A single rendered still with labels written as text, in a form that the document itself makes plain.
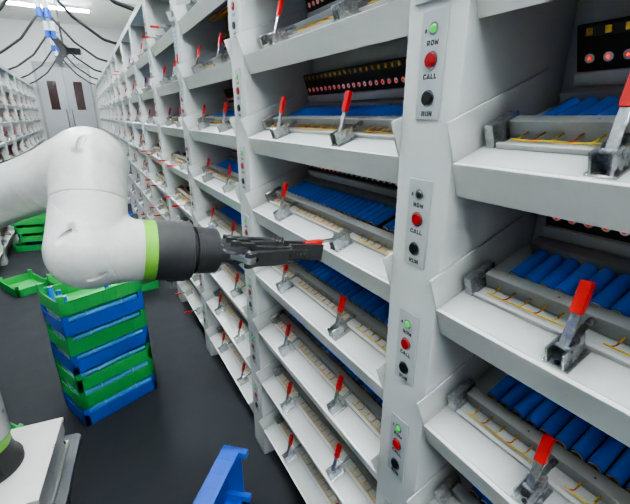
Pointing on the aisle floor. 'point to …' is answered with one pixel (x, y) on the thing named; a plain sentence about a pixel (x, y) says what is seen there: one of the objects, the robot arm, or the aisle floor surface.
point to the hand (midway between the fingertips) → (303, 250)
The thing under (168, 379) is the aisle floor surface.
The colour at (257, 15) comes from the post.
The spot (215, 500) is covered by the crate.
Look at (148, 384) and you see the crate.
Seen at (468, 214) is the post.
